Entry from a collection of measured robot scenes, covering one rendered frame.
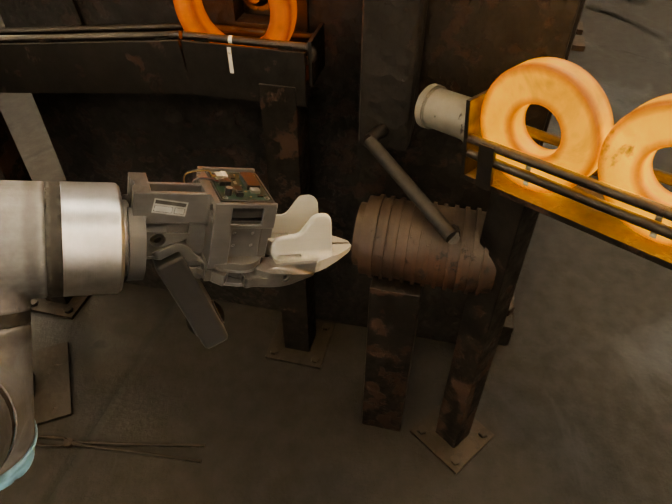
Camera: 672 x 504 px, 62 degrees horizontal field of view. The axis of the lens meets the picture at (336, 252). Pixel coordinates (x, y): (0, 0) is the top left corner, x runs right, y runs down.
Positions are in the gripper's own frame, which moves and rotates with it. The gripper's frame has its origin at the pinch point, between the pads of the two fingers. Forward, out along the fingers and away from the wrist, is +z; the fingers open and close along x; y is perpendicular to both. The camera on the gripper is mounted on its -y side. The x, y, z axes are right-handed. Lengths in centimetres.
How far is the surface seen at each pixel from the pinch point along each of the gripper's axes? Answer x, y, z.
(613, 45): 149, 9, 205
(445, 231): 9.0, -3.3, 20.9
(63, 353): 65, -68, -24
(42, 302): 83, -67, -28
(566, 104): 1.3, 16.9, 23.8
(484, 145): 8.5, 9.1, 21.6
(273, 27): 39.1, 13.2, 3.9
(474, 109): 11.3, 12.5, 20.7
